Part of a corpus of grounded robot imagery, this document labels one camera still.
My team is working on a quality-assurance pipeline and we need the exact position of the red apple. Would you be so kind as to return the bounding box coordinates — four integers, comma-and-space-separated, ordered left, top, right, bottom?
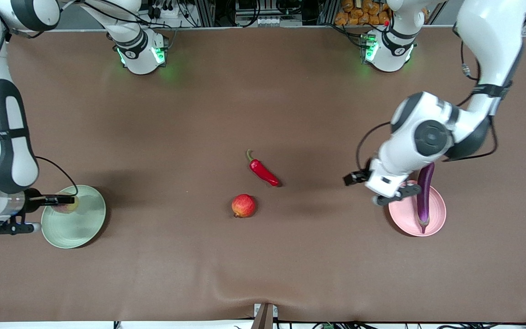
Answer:
231, 194, 257, 218

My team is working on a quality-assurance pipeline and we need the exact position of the brown table cloth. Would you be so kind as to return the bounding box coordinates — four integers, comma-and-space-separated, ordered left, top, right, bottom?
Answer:
0, 27, 526, 323

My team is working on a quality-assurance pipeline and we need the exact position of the light green plate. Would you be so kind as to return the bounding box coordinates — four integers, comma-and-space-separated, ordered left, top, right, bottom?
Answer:
41, 185, 107, 249

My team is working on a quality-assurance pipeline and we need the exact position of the red chili pepper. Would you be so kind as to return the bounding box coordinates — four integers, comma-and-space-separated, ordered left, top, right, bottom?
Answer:
246, 149, 280, 187

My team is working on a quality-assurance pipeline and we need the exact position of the white power strip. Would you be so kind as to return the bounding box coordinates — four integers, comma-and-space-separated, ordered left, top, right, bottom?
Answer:
147, 0, 186, 19

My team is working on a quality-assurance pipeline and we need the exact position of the purple eggplant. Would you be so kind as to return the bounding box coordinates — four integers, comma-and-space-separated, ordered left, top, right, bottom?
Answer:
416, 162, 436, 234

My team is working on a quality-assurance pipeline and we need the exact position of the silver electronics box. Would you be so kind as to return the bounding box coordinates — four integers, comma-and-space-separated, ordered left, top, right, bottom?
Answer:
235, 0, 305, 27

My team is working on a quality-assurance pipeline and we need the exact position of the pink plate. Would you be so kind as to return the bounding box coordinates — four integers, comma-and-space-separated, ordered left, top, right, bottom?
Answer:
389, 180, 447, 237

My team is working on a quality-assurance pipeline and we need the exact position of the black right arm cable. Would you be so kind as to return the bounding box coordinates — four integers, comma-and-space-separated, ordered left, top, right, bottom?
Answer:
0, 27, 79, 197

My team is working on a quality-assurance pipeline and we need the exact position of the pink green peach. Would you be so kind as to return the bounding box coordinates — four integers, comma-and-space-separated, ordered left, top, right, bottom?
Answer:
58, 196, 80, 214

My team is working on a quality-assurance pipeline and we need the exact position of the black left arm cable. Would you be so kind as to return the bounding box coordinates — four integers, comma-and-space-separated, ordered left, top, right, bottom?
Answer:
356, 27, 499, 173

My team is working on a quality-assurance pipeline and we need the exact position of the orange packaged goods pile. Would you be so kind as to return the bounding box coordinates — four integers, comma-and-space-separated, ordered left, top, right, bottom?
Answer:
335, 0, 391, 26

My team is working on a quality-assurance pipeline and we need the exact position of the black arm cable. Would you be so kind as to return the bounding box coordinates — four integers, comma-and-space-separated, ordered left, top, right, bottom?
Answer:
356, 27, 499, 173
0, 27, 79, 197

